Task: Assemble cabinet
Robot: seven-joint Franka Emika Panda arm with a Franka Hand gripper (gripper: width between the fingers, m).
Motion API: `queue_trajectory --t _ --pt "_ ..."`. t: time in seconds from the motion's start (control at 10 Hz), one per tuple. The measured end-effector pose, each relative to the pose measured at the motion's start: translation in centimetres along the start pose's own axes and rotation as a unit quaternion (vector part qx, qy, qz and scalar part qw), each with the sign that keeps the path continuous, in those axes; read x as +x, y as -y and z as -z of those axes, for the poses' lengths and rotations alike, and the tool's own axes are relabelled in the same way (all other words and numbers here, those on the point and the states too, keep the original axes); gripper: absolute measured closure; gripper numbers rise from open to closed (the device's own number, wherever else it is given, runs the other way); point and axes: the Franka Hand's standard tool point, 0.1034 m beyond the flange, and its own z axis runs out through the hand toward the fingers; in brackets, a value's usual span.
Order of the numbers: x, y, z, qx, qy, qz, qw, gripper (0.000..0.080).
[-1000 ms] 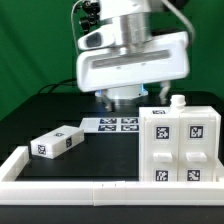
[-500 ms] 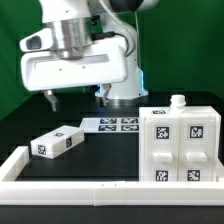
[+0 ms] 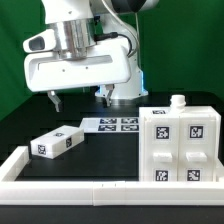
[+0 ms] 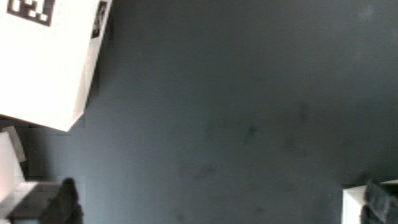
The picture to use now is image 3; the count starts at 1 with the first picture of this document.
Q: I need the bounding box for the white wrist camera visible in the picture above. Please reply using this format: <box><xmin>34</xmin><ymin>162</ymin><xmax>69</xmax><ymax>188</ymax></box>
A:
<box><xmin>23</xmin><ymin>29</ymin><xmax>56</xmax><ymax>53</ymax></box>

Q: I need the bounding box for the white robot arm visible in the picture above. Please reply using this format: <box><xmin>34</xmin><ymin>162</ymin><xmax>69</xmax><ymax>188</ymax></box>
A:
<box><xmin>23</xmin><ymin>0</ymin><xmax>159</xmax><ymax>107</ymax></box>

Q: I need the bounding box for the white U-shaped fence frame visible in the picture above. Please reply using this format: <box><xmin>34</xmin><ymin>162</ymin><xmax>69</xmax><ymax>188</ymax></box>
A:
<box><xmin>0</xmin><ymin>146</ymin><xmax>224</xmax><ymax>206</ymax></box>

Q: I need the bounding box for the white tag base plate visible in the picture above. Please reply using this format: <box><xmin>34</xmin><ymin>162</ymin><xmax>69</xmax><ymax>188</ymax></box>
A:
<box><xmin>80</xmin><ymin>117</ymin><xmax>139</xmax><ymax>133</ymax></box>

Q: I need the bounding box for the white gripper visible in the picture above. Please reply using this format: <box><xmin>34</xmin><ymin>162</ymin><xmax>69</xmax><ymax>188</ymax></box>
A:
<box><xmin>24</xmin><ymin>41</ymin><xmax>131</xmax><ymax>112</ymax></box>

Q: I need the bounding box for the white cabinet body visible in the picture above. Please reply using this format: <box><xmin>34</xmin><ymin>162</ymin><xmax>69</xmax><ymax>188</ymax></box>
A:
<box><xmin>139</xmin><ymin>95</ymin><xmax>221</xmax><ymax>181</ymax></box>

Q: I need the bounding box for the white cabinet top block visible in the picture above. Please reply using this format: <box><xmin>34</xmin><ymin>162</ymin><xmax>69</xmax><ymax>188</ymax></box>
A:
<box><xmin>30</xmin><ymin>125</ymin><xmax>84</xmax><ymax>159</ymax></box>

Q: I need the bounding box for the white cabinet door panel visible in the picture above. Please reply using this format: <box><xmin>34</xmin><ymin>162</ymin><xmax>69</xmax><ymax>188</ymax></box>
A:
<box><xmin>178</xmin><ymin>117</ymin><xmax>215</xmax><ymax>182</ymax></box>
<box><xmin>141</xmin><ymin>116</ymin><xmax>179</xmax><ymax>182</ymax></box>

